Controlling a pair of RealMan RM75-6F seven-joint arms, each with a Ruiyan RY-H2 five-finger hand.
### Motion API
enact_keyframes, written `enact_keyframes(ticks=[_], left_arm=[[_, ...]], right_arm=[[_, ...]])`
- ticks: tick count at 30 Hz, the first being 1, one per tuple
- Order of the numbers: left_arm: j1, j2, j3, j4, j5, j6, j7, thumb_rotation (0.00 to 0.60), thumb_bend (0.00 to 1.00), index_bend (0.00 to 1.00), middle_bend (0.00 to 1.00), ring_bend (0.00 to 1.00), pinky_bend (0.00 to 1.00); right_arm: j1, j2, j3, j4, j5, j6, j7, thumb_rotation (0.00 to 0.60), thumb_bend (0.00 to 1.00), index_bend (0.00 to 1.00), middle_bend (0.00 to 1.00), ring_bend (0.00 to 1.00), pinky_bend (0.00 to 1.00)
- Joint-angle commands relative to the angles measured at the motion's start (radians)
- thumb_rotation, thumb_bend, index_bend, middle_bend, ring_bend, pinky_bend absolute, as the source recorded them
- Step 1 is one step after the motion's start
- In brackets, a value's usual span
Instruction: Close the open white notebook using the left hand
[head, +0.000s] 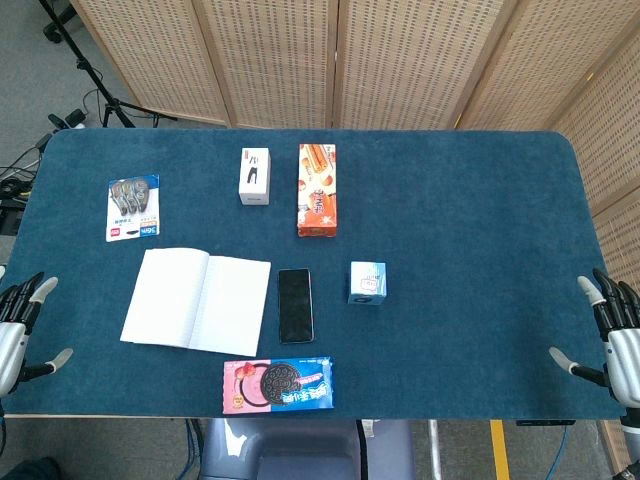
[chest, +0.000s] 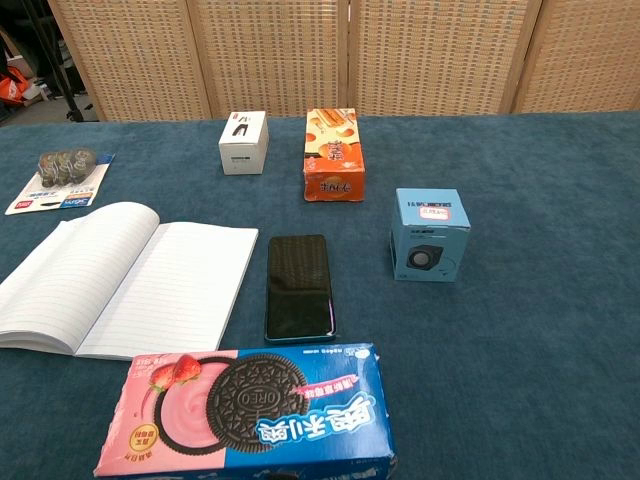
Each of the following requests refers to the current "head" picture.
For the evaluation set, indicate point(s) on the small light blue cube box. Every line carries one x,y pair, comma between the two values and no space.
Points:
367,283

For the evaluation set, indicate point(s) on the orange biscuit stick box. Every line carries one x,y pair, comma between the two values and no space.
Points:
317,190

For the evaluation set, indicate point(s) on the white box with black print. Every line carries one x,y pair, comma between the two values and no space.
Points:
254,176

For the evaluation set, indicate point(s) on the black smartphone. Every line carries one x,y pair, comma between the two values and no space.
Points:
295,305

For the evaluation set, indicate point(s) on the blue table mat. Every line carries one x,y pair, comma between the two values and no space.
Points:
450,260

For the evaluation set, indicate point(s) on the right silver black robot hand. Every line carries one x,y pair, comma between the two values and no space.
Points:
621,345

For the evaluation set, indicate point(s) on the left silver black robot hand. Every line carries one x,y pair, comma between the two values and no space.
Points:
12,335

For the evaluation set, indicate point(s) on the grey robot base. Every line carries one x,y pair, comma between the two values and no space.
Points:
305,450

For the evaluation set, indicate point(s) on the black tripod stand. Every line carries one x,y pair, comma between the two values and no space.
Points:
95,70

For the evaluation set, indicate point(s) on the white notebook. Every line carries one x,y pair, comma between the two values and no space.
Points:
196,301

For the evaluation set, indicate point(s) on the correction tape blister pack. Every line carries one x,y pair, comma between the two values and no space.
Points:
133,208

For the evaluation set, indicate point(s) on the pink blue Oreo cookie box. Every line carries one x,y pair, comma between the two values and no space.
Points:
278,385

